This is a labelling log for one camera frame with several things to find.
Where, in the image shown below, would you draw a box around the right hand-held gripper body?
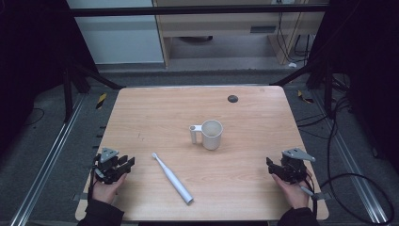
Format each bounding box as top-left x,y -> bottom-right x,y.
279,147 -> 316,186

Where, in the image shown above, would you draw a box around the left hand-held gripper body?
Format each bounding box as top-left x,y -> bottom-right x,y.
93,147 -> 127,186

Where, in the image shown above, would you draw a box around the white electric toothbrush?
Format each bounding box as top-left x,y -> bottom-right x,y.
151,152 -> 195,206

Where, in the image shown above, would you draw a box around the white cup with handle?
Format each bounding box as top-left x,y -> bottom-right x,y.
188,119 -> 225,152

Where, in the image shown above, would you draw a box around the person's right hand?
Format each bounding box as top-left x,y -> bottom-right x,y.
270,169 -> 314,210

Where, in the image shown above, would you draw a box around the person's left hand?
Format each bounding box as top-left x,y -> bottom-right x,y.
91,171 -> 128,205

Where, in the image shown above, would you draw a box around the yellow black striped tape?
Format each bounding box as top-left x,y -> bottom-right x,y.
95,92 -> 108,110
296,89 -> 315,105

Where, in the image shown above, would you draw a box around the black metal stand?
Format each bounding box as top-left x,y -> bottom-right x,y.
268,57 -> 335,118
61,56 -> 126,124

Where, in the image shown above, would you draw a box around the white cabinet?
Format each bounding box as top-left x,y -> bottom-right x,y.
65,0 -> 166,66

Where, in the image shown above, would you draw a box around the black curtain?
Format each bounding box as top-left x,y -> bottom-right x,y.
0,0 -> 99,158
305,0 -> 399,177

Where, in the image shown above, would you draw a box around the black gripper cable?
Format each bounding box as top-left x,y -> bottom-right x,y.
297,170 -> 319,218
87,153 -> 102,202

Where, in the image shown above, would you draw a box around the thick black floor cable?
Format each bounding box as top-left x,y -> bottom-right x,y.
295,93 -> 396,226

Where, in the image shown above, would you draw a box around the silver floor rail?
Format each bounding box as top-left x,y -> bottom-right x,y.
8,93 -> 88,226
310,89 -> 391,226

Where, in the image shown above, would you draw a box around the thin black floor cable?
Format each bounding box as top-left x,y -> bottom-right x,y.
24,107 -> 46,127

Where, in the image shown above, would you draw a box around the black hanging desk cables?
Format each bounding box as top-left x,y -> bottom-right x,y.
275,11 -> 312,64

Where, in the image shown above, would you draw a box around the black horizontal frame bar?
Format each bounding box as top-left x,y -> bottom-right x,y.
67,4 -> 329,18

